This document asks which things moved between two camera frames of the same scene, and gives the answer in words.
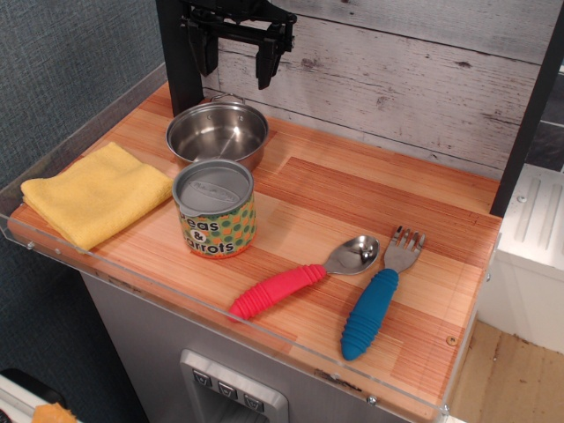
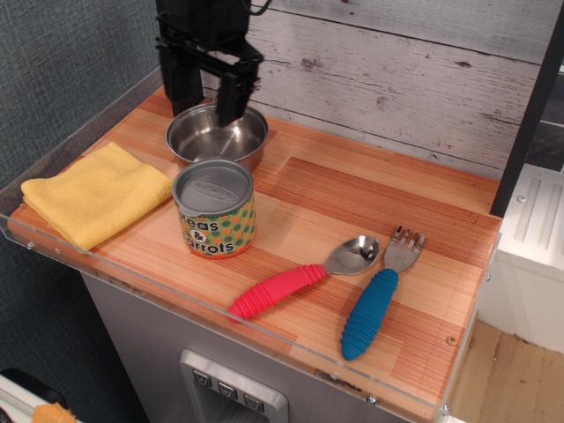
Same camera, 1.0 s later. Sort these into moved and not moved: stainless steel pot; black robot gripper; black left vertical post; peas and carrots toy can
Moved: black robot gripper
Not moved: stainless steel pot; peas and carrots toy can; black left vertical post
